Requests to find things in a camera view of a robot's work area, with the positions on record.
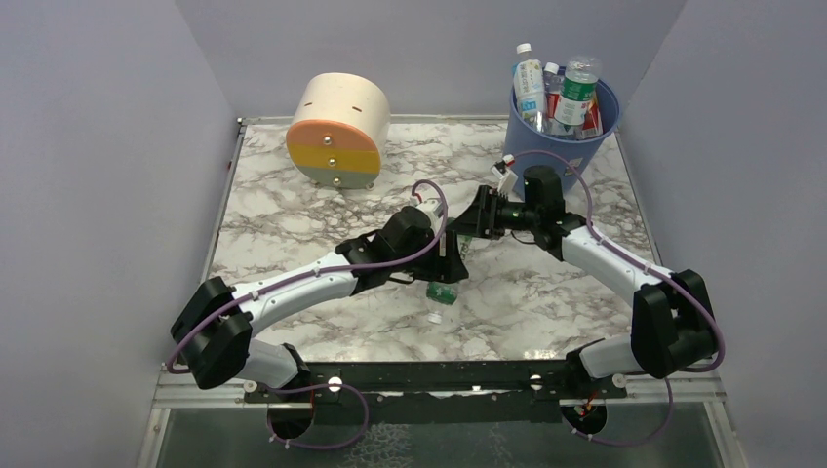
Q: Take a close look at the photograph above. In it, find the blue plastic bin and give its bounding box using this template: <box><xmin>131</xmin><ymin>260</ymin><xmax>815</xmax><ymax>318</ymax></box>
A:
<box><xmin>502</xmin><ymin>79</ymin><xmax>621</xmax><ymax>199</ymax></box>

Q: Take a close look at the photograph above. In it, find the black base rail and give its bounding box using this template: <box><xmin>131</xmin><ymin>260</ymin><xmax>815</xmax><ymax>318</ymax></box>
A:
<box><xmin>241</xmin><ymin>348</ymin><xmax>627</xmax><ymax>437</ymax></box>

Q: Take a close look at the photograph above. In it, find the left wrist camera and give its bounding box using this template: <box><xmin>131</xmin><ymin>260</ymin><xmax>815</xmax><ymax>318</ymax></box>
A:
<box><xmin>410</xmin><ymin>194</ymin><xmax>447</xmax><ymax>230</ymax></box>

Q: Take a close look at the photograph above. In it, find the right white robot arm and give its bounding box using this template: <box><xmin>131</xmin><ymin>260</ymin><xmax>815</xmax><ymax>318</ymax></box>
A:
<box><xmin>449</xmin><ymin>166</ymin><xmax>720</xmax><ymax>383</ymax></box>

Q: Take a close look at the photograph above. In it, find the green cap clear bottle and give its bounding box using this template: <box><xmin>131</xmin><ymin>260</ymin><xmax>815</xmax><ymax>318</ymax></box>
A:
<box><xmin>550</xmin><ymin>56</ymin><xmax>603</xmax><ymax>139</ymax></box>

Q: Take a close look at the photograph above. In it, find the beige round drum box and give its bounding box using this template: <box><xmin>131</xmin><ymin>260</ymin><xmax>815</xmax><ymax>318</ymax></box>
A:
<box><xmin>285</xmin><ymin>72</ymin><xmax>391</xmax><ymax>190</ymax></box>

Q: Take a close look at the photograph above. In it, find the green label tea bottle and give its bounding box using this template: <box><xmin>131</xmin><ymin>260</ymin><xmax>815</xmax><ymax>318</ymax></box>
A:
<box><xmin>426</xmin><ymin>235</ymin><xmax>472</xmax><ymax>325</ymax></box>

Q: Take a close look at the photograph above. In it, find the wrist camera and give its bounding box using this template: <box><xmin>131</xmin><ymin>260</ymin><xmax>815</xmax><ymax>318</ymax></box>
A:
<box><xmin>410</xmin><ymin>194</ymin><xmax>447</xmax><ymax>230</ymax></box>
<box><xmin>491</xmin><ymin>154</ymin><xmax>518</xmax><ymax>196</ymax></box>

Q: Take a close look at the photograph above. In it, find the white blue label tea bottle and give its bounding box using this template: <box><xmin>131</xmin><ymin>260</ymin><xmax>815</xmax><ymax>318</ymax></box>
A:
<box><xmin>513</xmin><ymin>43</ymin><xmax>547</xmax><ymax>133</ymax></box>

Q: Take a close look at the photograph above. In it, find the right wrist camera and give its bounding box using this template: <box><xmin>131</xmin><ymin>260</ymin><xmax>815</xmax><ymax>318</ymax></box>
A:
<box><xmin>491</xmin><ymin>154</ymin><xmax>518</xmax><ymax>196</ymax></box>

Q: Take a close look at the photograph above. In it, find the red label clear bottle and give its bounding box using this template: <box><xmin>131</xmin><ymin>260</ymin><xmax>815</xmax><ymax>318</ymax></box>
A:
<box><xmin>543</xmin><ymin>62</ymin><xmax>565</xmax><ymax>135</ymax></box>

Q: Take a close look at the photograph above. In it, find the red yellow label juice bottle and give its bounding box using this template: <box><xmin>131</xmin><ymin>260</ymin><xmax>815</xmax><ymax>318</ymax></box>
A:
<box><xmin>574</xmin><ymin>94</ymin><xmax>604</xmax><ymax>140</ymax></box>

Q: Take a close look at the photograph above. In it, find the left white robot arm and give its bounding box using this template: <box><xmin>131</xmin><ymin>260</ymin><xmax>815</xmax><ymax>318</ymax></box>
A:
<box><xmin>171</xmin><ymin>199</ymin><xmax>468</xmax><ymax>390</ymax></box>

